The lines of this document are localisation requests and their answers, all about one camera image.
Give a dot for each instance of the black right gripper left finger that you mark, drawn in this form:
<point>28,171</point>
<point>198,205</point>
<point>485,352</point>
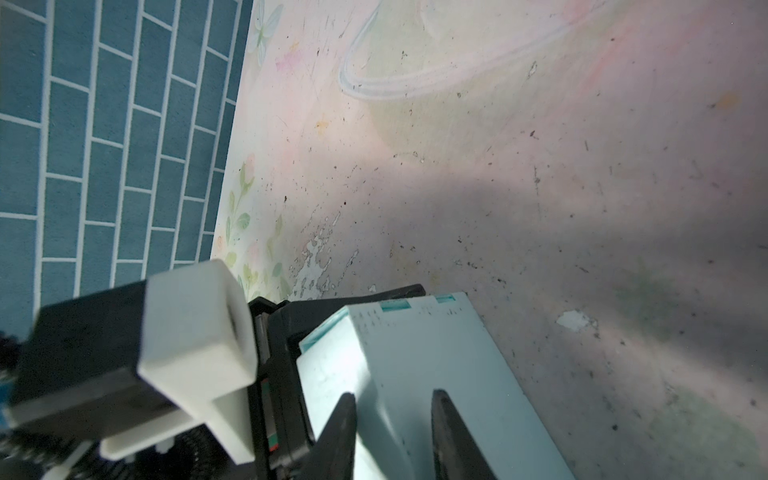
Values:
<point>332,457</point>

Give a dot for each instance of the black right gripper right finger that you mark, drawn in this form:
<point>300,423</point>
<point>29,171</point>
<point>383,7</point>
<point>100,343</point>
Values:
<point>456,455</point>

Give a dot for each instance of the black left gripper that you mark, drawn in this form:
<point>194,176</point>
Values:
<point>281,428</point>

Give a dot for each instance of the light blue paper box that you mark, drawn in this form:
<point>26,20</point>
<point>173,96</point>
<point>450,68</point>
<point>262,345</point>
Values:
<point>392,356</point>

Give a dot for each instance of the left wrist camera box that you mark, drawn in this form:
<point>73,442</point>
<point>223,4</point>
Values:
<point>136,365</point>

